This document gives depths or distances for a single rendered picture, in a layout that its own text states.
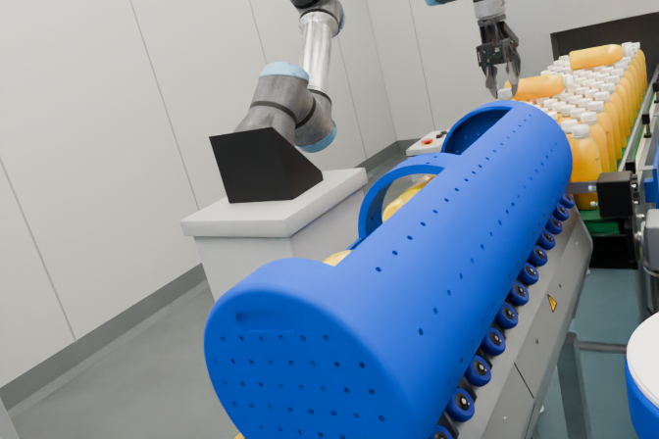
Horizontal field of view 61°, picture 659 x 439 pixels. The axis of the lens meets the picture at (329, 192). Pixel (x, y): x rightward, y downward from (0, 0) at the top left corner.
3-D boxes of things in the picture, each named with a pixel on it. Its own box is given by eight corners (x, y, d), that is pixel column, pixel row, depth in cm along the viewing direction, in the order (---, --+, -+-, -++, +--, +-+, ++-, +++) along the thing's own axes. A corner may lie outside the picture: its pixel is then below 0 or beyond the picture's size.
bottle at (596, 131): (592, 193, 148) (584, 125, 143) (578, 187, 155) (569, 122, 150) (617, 186, 149) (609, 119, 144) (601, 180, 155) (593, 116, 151)
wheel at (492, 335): (478, 351, 84) (486, 345, 83) (475, 325, 88) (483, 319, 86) (500, 362, 85) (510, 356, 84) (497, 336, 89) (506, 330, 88)
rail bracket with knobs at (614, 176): (591, 222, 132) (586, 182, 129) (596, 212, 138) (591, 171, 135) (638, 222, 126) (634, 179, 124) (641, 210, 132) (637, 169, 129)
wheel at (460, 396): (441, 416, 73) (451, 411, 71) (439, 385, 76) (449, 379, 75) (469, 428, 74) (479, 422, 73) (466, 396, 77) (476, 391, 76)
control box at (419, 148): (412, 181, 165) (405, 149, 162) (436, 161, 180) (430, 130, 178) (443, 179, 159) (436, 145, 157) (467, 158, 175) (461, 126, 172)
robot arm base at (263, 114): (216, 137, 127) (228, 101, 131) (258, 170, 137) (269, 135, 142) (266, 128, 118) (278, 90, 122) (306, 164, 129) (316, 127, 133)
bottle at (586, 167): (569, 207, 143) (559, 137, 138) (584, 198, 146) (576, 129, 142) (594, 211, 137) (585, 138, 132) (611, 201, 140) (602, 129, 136)
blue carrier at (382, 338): (252, 483, 74) (168, 292, 68) (468, 222, 142) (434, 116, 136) (449, 526, 57) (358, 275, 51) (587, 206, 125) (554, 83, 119)
